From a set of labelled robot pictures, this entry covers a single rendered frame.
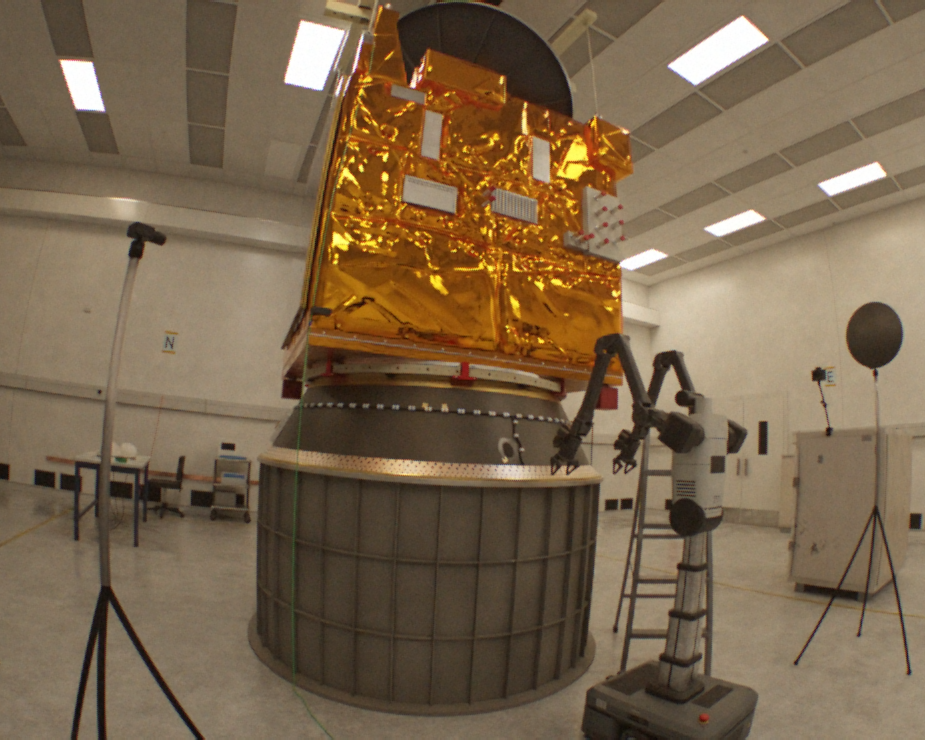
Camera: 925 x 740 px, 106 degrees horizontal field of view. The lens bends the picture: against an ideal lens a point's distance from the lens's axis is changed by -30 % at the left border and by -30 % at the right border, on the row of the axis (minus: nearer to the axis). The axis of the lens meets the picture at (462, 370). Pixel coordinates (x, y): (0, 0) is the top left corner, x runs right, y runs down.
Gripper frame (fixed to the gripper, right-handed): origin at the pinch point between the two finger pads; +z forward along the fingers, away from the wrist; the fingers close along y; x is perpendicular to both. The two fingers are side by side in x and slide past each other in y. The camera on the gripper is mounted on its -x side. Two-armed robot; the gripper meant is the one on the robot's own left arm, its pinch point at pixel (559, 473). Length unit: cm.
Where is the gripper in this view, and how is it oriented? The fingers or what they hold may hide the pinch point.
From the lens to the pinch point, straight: 231.9
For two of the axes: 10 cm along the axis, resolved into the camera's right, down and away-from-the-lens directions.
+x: 4.6, 4.1, -7.9
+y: -8.3, -1.3, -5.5
